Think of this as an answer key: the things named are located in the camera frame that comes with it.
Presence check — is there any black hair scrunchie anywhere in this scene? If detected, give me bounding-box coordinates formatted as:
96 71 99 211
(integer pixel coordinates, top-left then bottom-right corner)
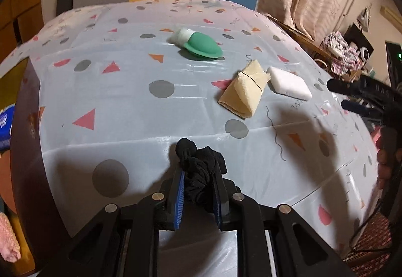
175 138 228 203

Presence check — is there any beige mesh cloth roll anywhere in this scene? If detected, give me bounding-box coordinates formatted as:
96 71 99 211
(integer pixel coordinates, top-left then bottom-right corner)
218 60 271 119

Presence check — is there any green silicone travel bottle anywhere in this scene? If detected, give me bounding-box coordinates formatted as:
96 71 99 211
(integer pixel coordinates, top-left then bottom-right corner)
168 28 223 59

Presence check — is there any pink fluffy towel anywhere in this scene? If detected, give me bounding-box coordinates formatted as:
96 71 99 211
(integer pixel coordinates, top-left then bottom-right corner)
0 212 21 263

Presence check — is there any person's hand on gripper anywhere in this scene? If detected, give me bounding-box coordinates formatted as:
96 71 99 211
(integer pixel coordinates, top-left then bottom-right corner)
375 137 402 189

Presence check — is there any pile of patterned clothes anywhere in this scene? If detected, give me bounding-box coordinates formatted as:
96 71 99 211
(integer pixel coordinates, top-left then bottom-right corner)
322 31 363 75

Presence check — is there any wooden side table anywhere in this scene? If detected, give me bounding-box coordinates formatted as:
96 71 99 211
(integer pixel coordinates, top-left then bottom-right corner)
265 14 362 82

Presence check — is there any white foam sponge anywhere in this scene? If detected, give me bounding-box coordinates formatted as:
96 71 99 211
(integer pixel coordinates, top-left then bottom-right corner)
267 67 312 101

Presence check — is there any patterned white plastic tablecloth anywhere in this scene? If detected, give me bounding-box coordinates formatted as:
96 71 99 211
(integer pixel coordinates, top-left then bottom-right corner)
1 0 377 256

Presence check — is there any gold metal storage box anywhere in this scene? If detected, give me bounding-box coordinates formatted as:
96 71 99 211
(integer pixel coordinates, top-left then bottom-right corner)
1 59 40 276

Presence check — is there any blue tissue pack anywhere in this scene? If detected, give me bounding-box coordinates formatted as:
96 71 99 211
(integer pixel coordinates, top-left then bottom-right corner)
0 104 15 150

